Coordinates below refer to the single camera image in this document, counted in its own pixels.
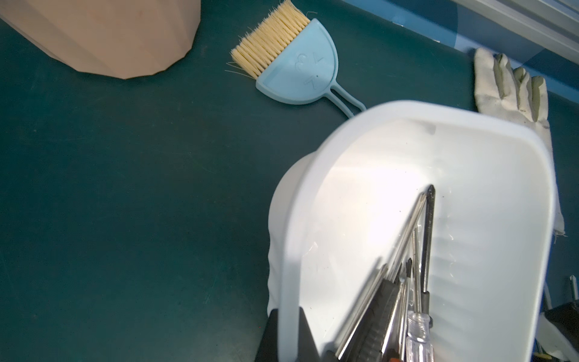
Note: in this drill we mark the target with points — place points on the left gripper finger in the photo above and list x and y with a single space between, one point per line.
267 351

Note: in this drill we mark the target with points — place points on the black ribbed handle screwdriver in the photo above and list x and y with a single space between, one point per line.
372 332

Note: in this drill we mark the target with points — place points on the tan flower pot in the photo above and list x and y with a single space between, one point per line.
119 39

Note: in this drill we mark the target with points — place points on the beige work glove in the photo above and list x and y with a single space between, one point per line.
511 94

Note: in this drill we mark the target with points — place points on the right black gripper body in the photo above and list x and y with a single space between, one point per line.
557 328

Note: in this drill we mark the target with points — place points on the clear handle screwdriver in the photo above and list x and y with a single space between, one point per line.
418 340

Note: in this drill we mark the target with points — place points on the horizontal aluminium frame rail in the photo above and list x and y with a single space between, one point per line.
522 27

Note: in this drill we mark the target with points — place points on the white plastic storage box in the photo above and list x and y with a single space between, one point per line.
338 212

